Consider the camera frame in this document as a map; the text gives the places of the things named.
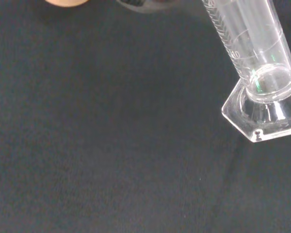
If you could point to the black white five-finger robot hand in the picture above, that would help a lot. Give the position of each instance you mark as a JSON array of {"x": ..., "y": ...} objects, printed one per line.
[{"x": 145, "y": 5}]

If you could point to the black bench cloth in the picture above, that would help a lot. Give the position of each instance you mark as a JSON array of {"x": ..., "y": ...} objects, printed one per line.
[{"x": 99, "y": 133}]

